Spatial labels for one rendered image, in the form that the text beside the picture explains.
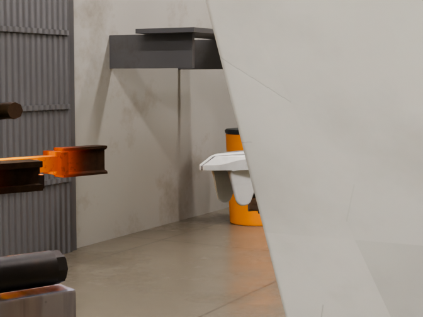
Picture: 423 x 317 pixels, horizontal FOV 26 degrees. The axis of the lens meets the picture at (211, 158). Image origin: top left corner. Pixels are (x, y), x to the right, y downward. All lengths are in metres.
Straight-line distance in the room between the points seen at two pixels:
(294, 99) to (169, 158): 6.36
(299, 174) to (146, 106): 6.04
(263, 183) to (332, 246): 0.06
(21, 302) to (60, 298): 0.04
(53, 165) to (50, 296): 0.59
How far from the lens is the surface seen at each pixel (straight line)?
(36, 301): 0.78
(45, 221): 5.61
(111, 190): 6.24
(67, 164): 1.37
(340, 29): 0.47
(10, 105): 0.44
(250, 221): 6.77
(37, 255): 0.79
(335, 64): 0.48
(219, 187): 1.10
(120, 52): 6.13
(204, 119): 7.30
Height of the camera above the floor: 1.10
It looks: 5 degrees down
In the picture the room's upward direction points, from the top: straight up
